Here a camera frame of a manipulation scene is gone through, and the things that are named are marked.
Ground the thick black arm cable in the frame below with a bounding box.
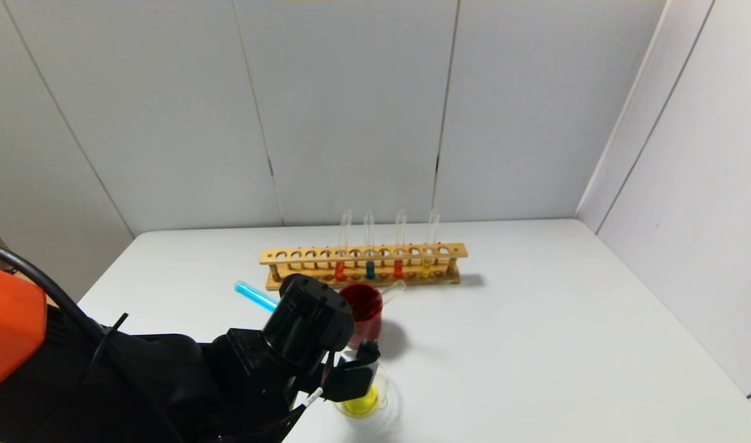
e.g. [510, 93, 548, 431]
[0, 241, 105, 345]

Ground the test tube with red pigment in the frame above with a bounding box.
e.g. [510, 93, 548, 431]
[393, 210, 407, 279]
[334, 210, 352, 282]

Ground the test tube with yellow pigment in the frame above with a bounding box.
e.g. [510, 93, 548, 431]
[420, 209, 441, 278]
[380, 281, 407, 306]

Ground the red plastic cup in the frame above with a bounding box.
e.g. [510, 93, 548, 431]
[339, 284, 384, 350]

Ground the clear glass dish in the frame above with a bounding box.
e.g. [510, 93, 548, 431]
[334, 362, 391, 421]

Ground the wooden test tube rack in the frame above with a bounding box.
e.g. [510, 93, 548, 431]
[259, 243, 468, 291]

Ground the test tube with blue pigment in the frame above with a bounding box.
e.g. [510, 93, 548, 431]
[234, 281, 281, 313]
[364, 211, 376, 281]

